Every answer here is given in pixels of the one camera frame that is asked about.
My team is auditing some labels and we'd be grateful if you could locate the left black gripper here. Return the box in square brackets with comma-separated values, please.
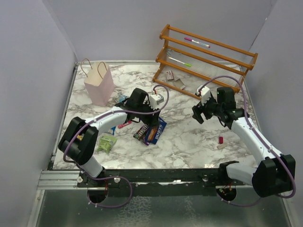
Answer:
[136, 100, 161, 128]

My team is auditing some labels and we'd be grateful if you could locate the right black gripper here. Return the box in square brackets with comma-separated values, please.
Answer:
[193, 93, 223, 123]

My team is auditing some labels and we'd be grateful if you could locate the blue Burts chips bag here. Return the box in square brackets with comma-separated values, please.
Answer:
[146, 117, 167, 145]

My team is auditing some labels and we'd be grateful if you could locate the pink snack packet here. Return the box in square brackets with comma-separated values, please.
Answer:
[118, 121, 132, 129]

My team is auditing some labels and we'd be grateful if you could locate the pink paper bag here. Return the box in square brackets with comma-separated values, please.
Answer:
[80, 58, 115, 106]

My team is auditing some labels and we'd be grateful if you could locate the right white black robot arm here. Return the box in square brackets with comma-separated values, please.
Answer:
[192, 87, 295, 198]

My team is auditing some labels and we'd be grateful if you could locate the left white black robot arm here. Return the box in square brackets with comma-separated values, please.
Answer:
[58, 88, 160, 187]

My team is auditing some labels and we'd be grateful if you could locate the purple m&m's packet left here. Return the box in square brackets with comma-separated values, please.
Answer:
[133, 124, 149, 140]

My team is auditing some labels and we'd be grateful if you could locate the purple m&m's packet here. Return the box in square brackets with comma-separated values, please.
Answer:
[133, 124, 149, 140]
[141, 134, 150, 146]

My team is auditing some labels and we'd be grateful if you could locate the purple m&m's packet right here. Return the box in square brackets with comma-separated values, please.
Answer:
[141, 134, 150, 146]

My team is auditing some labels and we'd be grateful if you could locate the small red cylinder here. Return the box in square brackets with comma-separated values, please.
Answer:
[218, 136, 223, 144]

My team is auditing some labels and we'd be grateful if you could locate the grey blue snack packet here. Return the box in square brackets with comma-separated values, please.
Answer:
[115, 95, 128, 103]

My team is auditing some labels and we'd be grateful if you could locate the blue white snack bar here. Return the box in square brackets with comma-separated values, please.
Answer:
[108, 127, 116, 135]

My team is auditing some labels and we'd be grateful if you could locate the small beige block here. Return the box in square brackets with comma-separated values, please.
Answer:
[217, 143, 228, 149]

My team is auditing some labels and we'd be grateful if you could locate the small red white box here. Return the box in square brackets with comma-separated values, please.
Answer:
[166, 70, 175, 81]

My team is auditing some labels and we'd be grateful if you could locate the green tipped white pen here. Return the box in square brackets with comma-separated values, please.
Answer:
[168, 57, 192, 67]

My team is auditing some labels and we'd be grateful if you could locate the wooden shelf rack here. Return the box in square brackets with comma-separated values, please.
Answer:
[152, 24, 258, 96]

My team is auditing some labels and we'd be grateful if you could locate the green snack packet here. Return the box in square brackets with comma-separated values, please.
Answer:
[97, 135, 117, 154]

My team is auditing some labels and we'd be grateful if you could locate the pink marker pen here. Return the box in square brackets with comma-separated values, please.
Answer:
[184, 37, 210, 48]

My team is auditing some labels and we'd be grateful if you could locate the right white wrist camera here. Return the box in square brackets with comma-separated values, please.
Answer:
[196, 85, 211, 105]

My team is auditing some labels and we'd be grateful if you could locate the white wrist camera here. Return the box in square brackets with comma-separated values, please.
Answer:
[196, 85, 211, 105]
[148, 94, 164, 110]

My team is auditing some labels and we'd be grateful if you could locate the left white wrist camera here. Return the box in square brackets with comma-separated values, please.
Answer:
[148, 94, 164, 110]

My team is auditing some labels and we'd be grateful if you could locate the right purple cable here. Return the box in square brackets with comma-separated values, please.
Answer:
[197, 75, 297, 208]

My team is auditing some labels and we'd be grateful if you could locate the purple cable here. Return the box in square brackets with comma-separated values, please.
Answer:
[197, 75, 297, 208]
[62, 85, 170, 209]

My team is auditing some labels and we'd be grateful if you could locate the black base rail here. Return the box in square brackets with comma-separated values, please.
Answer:
[77, 168, 243, 197]

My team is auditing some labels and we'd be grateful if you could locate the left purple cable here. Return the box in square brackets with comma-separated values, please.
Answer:
[62, 85, 170, 209]

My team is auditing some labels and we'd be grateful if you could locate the aluminium frame rail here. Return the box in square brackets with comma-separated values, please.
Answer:
[36, 170, 83, 190]

